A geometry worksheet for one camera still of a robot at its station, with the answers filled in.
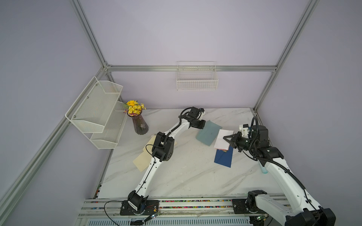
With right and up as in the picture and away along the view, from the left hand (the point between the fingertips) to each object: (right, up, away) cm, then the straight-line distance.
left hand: (203, 125), depth 104 cm
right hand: (+8, -7, -28) cm, 30 cm away
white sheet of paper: (+6, -9, -28) cm, 30 cm away
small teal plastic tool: (+17, -16, -51) cm, 56 cm away
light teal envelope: (+4, -7, 0) cm, 8 cm away
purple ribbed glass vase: (-46, 0, -7) cm, 46 cm away
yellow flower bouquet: (-46, +12, -18) cm, 51 cm away
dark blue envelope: (+13, -21, -12) cm, 27 cm away
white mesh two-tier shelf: (-69, +8, -17) cm, 71 cm away
